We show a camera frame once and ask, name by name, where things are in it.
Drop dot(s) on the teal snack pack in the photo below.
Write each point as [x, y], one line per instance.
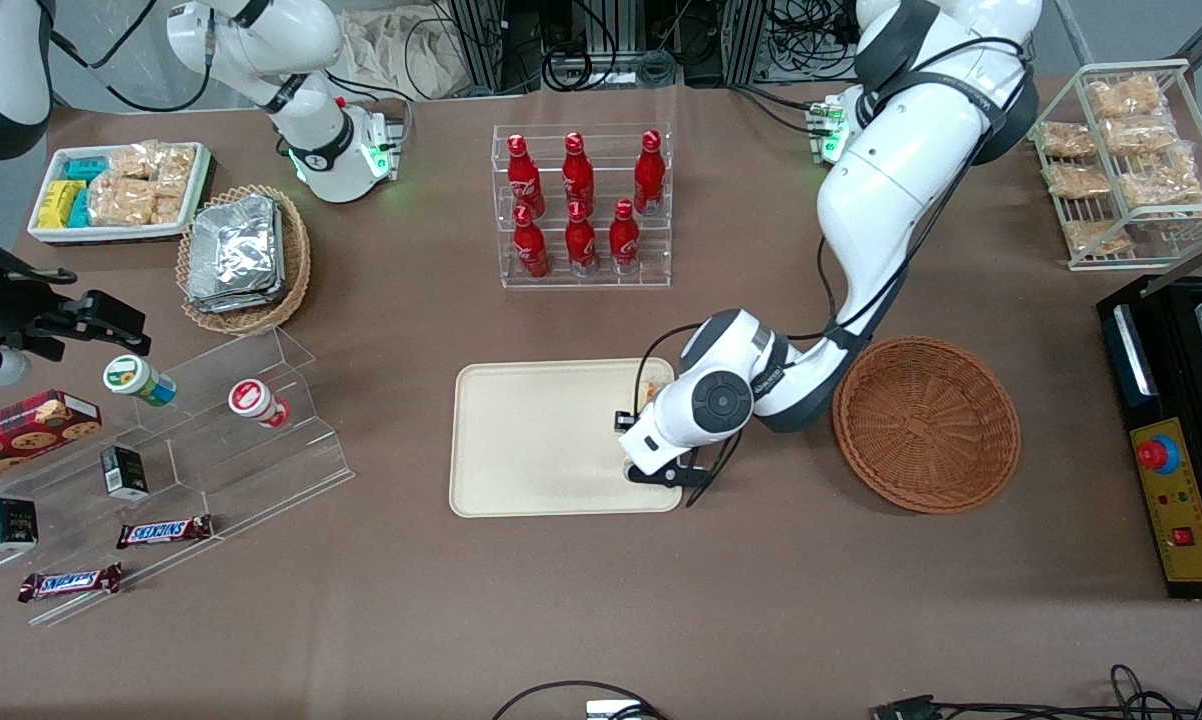
[81, 208]
[86, 168]

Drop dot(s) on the clear rice cracker pack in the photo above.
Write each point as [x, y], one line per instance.
[133, 160]
[176, 163]
[121, 202]
[168, 203]

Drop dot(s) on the red cola bottle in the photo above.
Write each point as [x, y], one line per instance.
[531, 250]
[578, 175]
[624, 242]
[525, 180]
[581, 245]
[649, 178]

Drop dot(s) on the beige plastic tray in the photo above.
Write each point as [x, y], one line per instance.
[541, 440]

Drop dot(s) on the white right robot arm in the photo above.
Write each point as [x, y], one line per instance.
[311, 130]

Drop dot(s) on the green lid yogurt cup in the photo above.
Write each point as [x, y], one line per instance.
[136, 380]

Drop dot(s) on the round brown wicker basket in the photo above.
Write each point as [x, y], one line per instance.
[926, 425]

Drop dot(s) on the white rectangular snack tray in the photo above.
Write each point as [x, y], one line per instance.
[111, 233]

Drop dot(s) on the bagged bread pastry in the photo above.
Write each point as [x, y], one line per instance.
[1161, 187]
[1096, 237]
[1076, 180]
[1124, 95]
[1069, 140]
[1139, 135]

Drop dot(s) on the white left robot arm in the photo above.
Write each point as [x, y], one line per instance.
[891, 200]

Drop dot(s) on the silver foil pouch stack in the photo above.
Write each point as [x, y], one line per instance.
[234, 250]

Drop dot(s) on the red lid yogurt cup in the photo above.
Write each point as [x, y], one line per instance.
[256, 402]

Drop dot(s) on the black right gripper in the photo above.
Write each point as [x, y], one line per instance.
[13, 309]

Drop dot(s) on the snickers chocolate bar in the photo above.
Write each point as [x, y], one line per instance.
[71, 582]
[164, 531]

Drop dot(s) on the yellow snack pack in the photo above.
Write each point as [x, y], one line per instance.
[58, 204]

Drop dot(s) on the clear acrylic bottle rack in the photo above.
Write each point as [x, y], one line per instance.
[601, 283]

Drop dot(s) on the red tartan cookie box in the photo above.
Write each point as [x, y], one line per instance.
[26, 430]

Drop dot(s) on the clear acrylic step shelf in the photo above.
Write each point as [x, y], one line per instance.
[221, 470]

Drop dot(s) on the beige cloth bag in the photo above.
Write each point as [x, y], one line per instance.
[401, 50]

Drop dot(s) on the small black carton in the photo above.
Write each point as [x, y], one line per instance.
[11, 525]
[124, 473]

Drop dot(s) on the red emergency stop button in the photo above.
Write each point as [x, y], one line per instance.
[1155, 454]

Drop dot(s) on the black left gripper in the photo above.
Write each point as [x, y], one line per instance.
[625, 422]

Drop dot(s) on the light woven oval basket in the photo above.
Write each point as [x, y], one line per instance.
[296, 270]

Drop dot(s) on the black yellow control box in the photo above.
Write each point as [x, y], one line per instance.
[1176, 520]

